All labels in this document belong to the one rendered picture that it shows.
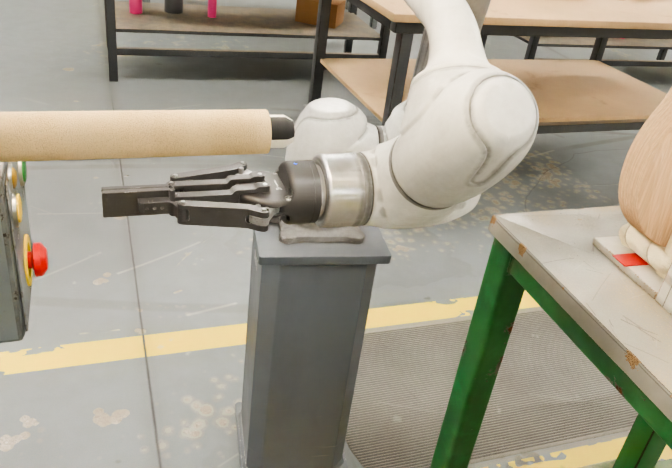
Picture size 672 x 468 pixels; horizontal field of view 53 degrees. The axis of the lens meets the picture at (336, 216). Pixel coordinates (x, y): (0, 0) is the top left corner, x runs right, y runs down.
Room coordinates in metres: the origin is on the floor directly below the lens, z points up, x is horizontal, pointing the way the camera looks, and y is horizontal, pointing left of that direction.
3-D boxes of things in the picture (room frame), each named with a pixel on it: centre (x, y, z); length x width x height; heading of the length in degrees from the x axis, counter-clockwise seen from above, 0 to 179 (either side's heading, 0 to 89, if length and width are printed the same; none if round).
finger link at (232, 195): (0.65, 0.13, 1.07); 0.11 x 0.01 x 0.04; 114
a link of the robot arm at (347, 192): (0.71, 0.00, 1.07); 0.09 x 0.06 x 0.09; 23
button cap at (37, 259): (0.62, 0.34, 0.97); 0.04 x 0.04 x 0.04; 23
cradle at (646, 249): (0.88, -0.47, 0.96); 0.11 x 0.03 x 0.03; 22
